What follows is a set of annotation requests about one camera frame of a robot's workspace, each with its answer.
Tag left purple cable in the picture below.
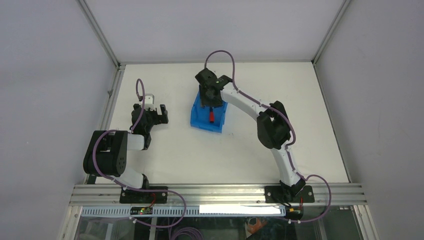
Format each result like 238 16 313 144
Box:
92 78 187 229

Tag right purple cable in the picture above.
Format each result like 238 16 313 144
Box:
204 50 332 224

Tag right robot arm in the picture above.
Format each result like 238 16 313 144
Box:
194 68 306 203

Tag red black screwdriver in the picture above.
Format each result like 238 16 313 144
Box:
209 107 215 124

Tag blue plastic bin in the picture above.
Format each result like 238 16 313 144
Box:
190 90 228 134

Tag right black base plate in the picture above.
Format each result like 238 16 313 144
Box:
264 185 315 204

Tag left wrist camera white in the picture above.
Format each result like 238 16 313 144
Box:
142 93 157 111

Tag purple cable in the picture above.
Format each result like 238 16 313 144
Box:
204 50 332 224
92 78 187 229

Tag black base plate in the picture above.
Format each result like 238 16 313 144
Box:
119 186 168 204
264 185 315 204

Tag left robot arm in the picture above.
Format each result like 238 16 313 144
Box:
82 103 169 203

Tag white slotted cable duct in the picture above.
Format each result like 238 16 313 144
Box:
81 205 286 218

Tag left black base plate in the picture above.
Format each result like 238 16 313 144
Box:
119 186 168 204

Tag aluminium front rail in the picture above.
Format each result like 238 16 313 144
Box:
69 183 368 207

